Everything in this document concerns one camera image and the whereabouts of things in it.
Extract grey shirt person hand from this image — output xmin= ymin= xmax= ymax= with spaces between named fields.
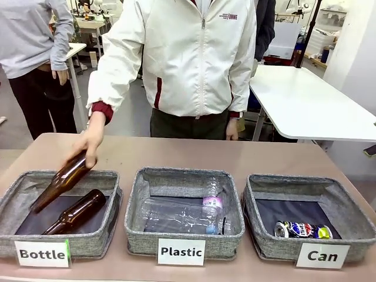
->
xmin=52 ymin=69 xmax=71 ymax=86

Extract person left hand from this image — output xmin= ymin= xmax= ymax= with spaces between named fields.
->
xmin=225 ymin=118 xmax=240 ymax=142

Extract person right hand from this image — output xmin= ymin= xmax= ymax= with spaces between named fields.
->
xmin=66 ymin=110 xmax=108 ymax=171

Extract brown glass bottle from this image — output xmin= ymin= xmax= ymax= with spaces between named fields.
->
xmin=42 ymin=189 xmax=108 ymax=236
xmin=30 ymin=149 xmax=92 ymax=214

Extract plastic bottle purple label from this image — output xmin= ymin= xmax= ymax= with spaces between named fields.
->
xmin=202 ymin=176 xmax=226 ymax=236

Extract large clear plastic bottle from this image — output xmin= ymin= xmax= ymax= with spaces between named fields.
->
xmin=140 ymin=197 xmax=220 ymax=234

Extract crushed blue Pepsi can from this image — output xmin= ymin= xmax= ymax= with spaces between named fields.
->
xmin=274 ymin=220 xmax=333 ymax=240

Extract person left forearm white sleeve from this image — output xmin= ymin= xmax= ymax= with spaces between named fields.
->
xmin=228 ymin=70 xmax=251 ymax=120

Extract person right forearm white sleeve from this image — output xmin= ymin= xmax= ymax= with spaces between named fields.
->
xmin=86 ymin=55 xmax=135 ymax=126

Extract grey fabric basket Bottle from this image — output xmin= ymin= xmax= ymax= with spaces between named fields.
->
xmin=0 ymin=169 xmax=123 ymax=260

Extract grey fabric basket Plastic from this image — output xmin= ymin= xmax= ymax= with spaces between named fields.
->
xmin=124 ymin=166 xmax=246 ymax=261

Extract grey fabric basket Can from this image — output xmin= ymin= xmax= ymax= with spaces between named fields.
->
xmin=241 ymin=173 xmax=376 ymax=263

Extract white Can label sign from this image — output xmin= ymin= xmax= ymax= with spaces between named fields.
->
xmin=295 ymin=242 xmax=351 ymax=270

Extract small white table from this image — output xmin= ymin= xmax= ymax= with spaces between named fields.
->
xmin=66 ymin=42 xmax=89 ymax=132

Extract person in grey shirt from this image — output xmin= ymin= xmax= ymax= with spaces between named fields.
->
xmin=0 ymin=0 xmax=78 ymax=142

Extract background workbench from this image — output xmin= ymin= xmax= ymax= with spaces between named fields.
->
xmin=76 ymin=19 xmax=110 ymax=64

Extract large white table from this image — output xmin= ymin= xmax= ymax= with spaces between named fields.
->
xmin=248 ymin=65 xmax=376 ymax=144

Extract person in white jacket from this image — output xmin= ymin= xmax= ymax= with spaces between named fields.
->
xmin=86 ymin=0 xmax=258 ymax=142

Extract white box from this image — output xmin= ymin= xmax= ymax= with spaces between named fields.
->
xmin=263 ymin=22 xmax=304 ymax=59

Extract person in dark jacket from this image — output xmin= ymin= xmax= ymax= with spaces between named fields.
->
xmin=253 ymin=0 xmax=277 ymax=62

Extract black stand pole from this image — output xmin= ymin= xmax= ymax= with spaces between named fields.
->
xmin=295 ymin=0 xmax=322 ymax=69

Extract white Bottle label sign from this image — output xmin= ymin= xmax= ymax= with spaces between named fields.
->
xmin=14 ymin=239 xmax=72 ymax=268

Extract clear storage boxes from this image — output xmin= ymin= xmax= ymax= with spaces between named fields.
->
xmin=307 ymin=26 xmax=339 ymax=54

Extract white Plastic label sign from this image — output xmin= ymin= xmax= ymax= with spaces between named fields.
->
xmin=157 ymin=238 xmax=206 ymax=267

